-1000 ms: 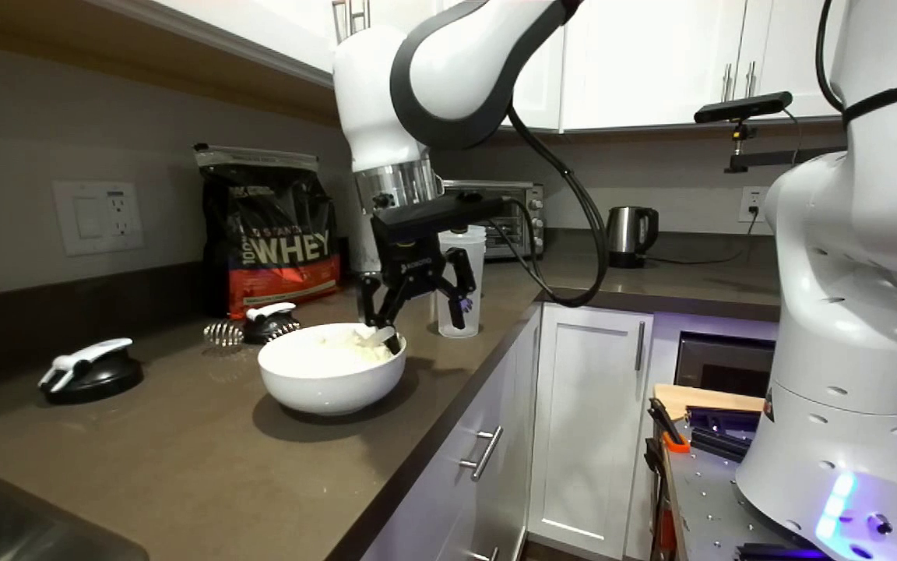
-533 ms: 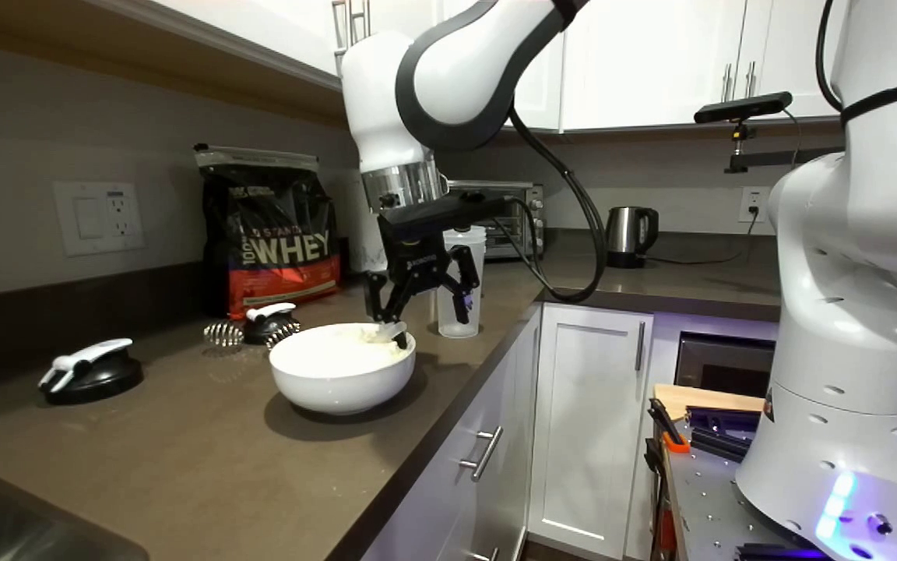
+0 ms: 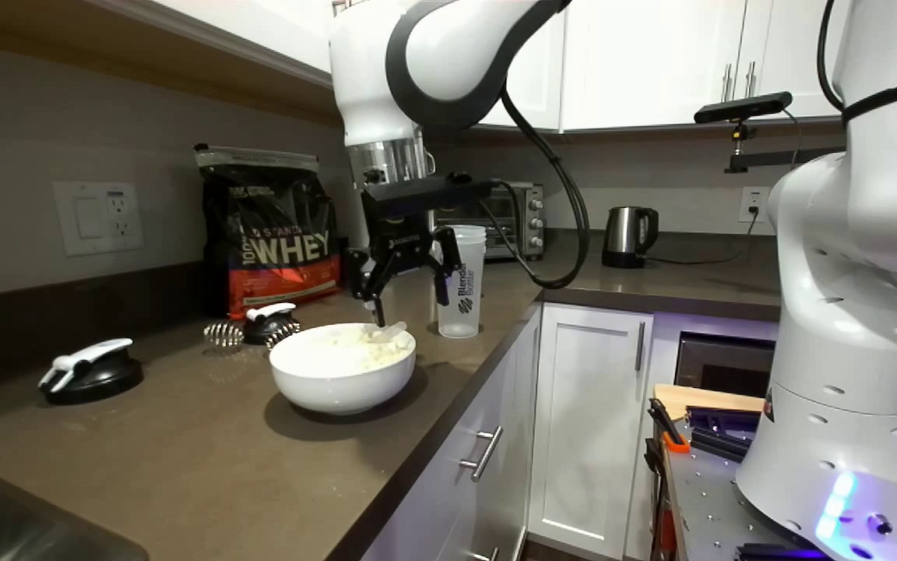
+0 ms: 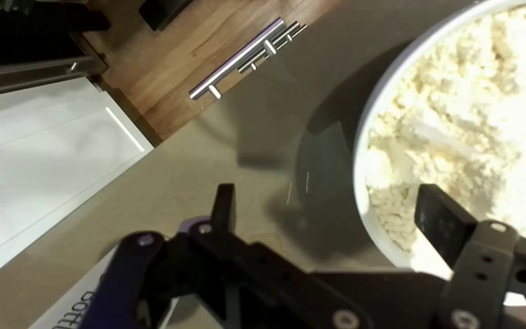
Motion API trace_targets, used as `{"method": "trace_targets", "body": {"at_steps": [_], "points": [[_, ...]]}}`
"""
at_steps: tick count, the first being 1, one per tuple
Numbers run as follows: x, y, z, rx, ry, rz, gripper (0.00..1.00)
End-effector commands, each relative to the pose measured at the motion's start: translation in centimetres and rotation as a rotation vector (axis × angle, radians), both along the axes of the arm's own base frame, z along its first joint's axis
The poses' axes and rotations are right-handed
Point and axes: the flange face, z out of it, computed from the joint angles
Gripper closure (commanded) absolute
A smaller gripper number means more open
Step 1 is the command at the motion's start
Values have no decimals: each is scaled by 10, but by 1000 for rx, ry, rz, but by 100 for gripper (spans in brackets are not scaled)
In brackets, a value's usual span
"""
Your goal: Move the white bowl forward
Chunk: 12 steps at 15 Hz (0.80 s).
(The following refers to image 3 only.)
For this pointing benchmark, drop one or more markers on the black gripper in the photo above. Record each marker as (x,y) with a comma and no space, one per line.
(400,224)

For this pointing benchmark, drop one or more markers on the white bowl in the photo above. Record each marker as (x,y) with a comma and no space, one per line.
(344,384)

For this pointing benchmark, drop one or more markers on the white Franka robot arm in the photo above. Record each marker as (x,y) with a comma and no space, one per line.
(864,312)

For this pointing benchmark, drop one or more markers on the translucent shaker bottle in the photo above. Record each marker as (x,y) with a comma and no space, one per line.
(466,302)

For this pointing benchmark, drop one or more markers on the pale protein powder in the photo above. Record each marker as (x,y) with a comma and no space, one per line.
(349,348)

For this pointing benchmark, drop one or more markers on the silver toaster oven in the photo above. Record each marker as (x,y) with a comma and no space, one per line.
(516,221)

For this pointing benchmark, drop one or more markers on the black whey protein bag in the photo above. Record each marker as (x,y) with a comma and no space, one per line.
(265,237)

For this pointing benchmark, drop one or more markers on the steel electric kettle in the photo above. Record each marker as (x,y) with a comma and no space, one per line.
(630,236)

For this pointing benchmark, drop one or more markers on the white lower cabinets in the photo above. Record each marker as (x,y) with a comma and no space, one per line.
(583,439)

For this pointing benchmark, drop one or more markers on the wooden board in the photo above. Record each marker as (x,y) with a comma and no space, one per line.
(707,399)

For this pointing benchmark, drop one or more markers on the white corner upper cabinets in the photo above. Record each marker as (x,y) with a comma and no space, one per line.
(657,64)

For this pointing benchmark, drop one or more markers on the white upper cabinet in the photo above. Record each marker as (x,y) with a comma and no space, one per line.
(157,41)

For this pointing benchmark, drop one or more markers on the stainless steel sink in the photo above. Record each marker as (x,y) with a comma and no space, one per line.
(24,520)

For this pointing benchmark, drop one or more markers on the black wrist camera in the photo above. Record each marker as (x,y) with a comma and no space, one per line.
(466,191)

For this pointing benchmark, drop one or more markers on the white wall outlet plate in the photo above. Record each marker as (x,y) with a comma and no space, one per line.
(97,221)

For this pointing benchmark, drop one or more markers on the small white wall outlet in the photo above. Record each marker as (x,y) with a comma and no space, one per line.
(755,205)

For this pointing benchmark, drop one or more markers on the black camera on stand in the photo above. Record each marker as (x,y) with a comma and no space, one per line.
(746,106)

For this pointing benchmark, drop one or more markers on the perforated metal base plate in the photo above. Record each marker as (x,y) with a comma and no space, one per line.
(718,510)

